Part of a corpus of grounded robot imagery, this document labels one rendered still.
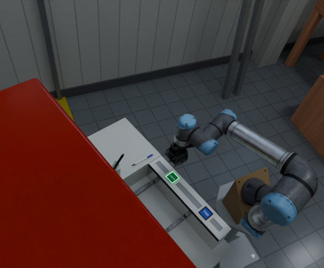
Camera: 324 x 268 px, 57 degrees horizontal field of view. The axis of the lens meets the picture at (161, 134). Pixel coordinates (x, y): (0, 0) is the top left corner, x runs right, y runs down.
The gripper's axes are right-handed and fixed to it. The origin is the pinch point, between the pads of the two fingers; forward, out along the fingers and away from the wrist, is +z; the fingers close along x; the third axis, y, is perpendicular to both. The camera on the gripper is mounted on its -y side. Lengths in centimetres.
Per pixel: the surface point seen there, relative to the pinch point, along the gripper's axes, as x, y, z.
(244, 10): -93, -173, 10
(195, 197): 16.0, -1.5, 14.6
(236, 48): -86, -171, 47
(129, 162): -21.9, 14.2, 14.0
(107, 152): -34.3, 19.8, 13.9
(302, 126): 7, -204, 103
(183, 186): 7.7, -0.7, 14.9
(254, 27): -85, -190, 29
